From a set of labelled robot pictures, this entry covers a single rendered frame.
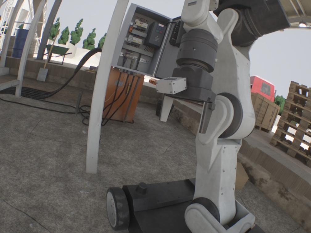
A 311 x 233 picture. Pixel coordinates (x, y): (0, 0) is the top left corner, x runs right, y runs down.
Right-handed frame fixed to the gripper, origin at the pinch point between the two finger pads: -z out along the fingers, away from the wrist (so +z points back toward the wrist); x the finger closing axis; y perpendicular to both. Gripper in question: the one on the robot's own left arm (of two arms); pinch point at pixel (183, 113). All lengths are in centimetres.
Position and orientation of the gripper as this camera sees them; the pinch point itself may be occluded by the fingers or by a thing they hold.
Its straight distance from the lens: 32.8
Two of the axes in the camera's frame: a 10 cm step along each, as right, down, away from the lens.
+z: 2.5, -9.7, -0.4
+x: -6.9, -2.1, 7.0
